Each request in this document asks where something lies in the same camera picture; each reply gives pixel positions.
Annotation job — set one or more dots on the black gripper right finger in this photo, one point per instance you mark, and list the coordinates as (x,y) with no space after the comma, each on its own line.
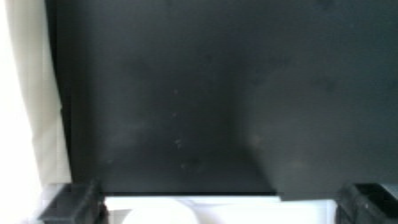
(368,204)

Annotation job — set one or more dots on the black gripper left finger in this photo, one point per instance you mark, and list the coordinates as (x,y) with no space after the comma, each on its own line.
(74,204)

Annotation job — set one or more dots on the white small drawer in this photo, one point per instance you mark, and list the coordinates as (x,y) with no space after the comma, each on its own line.
(217,210)

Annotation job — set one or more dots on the white U-shaped table fence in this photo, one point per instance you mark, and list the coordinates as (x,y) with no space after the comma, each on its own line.
(34,164)

